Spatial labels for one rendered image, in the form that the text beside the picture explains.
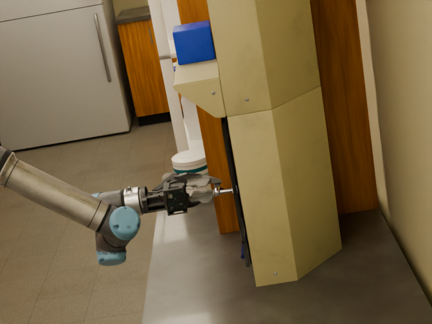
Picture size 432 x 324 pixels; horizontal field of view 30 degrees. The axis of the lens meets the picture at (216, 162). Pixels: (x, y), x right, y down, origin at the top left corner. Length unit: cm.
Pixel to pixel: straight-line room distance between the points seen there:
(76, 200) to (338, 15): 90
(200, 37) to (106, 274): 264
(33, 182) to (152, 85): 520
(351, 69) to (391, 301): 71
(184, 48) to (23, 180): 55
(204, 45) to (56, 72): 497
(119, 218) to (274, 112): 45
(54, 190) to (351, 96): 92
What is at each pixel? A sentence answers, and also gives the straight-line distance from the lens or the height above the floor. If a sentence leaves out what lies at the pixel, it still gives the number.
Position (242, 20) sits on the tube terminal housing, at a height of 164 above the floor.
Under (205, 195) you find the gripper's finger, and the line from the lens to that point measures 213.
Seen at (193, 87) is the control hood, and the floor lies 150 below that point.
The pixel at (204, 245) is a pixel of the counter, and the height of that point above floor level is 94.
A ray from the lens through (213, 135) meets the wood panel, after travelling 236.
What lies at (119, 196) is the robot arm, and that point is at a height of 123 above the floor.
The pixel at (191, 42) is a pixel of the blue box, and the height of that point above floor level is 157.
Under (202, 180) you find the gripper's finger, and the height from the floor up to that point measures 123.
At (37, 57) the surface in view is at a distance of 705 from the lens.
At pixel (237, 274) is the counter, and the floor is 94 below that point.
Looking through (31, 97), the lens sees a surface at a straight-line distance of 715.
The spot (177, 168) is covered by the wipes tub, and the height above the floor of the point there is 106.
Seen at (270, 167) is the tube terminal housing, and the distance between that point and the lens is 201.
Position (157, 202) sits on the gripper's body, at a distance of 209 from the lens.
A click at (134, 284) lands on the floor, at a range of 440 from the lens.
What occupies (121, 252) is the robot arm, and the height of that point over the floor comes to 111.
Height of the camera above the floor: 195
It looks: 19 degrees down
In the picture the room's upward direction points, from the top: 10 degrees counter-clockwise
